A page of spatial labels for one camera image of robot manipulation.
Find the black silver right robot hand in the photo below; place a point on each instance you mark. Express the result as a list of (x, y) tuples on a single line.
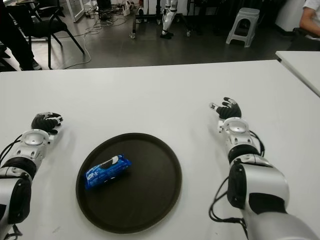
[(230, 111)]

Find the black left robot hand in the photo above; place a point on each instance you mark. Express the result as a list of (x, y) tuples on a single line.
[(46, 122)]

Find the blue Oreo packet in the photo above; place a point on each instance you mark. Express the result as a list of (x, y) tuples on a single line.
[(107, 171)]

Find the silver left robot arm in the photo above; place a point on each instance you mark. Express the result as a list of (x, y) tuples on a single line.
[(32, 141)]

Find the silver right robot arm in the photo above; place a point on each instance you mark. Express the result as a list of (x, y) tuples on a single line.
[(260, 182)]

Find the white side table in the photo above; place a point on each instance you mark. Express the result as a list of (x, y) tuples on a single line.
[(302, 65)]

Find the person in black trousers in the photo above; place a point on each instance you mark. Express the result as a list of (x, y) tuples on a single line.
[(15, 37)]

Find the black metal chair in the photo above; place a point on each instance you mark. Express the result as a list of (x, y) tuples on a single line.
[(53, 26)]

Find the grey plastic stool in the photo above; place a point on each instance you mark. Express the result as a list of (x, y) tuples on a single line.
[(246, 13)]

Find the round dark brown tray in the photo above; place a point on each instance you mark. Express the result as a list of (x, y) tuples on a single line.
[(128, 180)]

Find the black office chair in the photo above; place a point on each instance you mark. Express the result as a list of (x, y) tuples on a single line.
[(303, 41)]

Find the white humanoid robot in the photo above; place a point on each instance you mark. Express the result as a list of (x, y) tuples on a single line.
[(168, 20)]

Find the white framed panel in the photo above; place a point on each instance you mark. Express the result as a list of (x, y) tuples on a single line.
[(75, 13)]

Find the person in white shirt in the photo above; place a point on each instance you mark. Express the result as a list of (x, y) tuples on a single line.
[(310, 20)]

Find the white paper bag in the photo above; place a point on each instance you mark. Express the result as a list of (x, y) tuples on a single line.
[(127, 8)]

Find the black wheeled frame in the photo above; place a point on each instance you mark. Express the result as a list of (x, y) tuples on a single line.
[(134, 22)]

